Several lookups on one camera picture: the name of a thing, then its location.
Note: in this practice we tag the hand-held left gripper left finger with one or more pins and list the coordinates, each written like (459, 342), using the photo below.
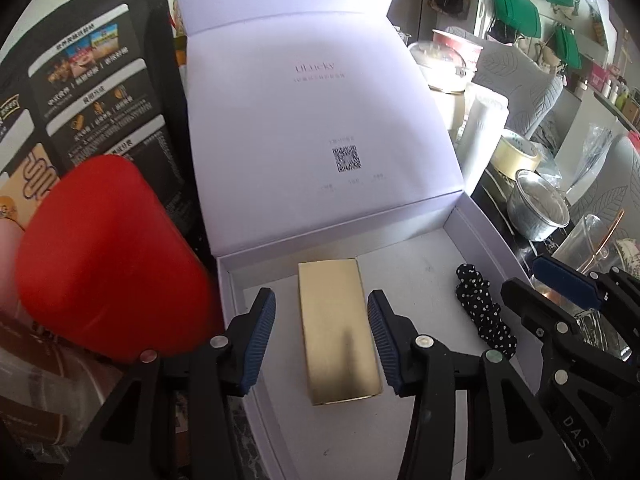
(257, 340)

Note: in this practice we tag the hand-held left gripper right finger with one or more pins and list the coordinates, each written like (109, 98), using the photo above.
(382, 340)

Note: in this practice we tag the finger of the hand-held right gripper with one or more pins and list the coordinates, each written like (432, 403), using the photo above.
(565, 280)
(530, 305)

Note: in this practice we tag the gold rectangular box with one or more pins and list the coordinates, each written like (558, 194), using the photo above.
(335, 330)

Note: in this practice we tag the black polka dot scrunchie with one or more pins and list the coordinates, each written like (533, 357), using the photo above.
(480, 305)

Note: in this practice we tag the white hinged gift box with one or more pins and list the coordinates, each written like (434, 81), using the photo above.
(300, 135)

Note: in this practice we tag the clear glass cup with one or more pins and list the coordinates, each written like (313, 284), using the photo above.
(580, 240)

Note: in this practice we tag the rose gold metal straw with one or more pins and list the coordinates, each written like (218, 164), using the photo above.
(610, 232)

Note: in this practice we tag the small metal pot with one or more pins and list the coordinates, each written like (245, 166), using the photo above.
(530, 215)

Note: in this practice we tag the grey leaf pattern chair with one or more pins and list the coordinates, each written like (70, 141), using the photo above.
(625, 170)
(520, 85)

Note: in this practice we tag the clear plastic bag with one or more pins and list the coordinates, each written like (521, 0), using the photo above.
(595, 155)

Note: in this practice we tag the beige tape roll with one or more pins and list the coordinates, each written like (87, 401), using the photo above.
(505, 157)

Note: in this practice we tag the red canister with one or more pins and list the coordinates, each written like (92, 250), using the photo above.
(110, 260)

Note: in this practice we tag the white carton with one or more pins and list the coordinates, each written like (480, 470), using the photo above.
(480, 130)

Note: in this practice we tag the row of small bottles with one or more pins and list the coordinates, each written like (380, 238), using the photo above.
(622, 97)

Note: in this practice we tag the brown label spice jar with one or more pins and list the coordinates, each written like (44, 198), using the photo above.
(60, 375)

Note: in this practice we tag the clear lidded bowl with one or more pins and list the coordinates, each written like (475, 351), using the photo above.
(440, 67)

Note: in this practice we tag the red paper cup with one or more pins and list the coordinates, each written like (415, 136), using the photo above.
(467, 47)

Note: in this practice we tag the yellow printed snack bag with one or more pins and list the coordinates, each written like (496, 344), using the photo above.
(30, 185)

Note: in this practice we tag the green tote bag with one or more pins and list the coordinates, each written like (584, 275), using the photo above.
(515, 7)

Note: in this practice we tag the black printed bag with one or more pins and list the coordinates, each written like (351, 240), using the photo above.
(100, 85)

